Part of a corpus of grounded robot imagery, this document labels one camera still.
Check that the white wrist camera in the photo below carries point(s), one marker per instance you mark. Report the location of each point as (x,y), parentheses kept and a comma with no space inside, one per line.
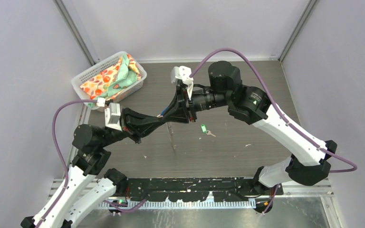
(113,116)
(183,73)

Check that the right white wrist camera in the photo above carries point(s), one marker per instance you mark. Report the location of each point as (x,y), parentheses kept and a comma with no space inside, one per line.
(183,73)

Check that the colourful patterned cloth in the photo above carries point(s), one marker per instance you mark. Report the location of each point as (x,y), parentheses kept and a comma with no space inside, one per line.
(116,77)

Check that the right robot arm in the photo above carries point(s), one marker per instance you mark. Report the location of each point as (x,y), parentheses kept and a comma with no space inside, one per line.
(308,163)

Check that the metal keyring holder plate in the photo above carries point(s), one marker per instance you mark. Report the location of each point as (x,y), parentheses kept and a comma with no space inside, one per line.
(171,136)

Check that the green tagged key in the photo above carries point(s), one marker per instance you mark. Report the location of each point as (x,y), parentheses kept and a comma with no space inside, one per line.
(206,131)

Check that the blue tagged key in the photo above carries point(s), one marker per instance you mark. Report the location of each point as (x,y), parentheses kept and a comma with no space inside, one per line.
(163,112)

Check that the white slotted cable duct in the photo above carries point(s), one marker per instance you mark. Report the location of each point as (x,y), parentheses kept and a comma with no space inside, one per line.
(207,204)

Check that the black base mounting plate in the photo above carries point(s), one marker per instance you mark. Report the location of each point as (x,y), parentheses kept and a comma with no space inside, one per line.
(231,189)

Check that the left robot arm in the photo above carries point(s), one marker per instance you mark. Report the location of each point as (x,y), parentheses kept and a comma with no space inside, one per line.
(68,207)

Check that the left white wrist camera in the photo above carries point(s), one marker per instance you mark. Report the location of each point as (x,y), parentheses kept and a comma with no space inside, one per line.
(113,116)

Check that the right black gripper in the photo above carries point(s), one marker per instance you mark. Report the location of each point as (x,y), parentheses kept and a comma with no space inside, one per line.
(181,108)

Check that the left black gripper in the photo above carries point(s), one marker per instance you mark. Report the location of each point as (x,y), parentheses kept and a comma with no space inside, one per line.
(137,124)

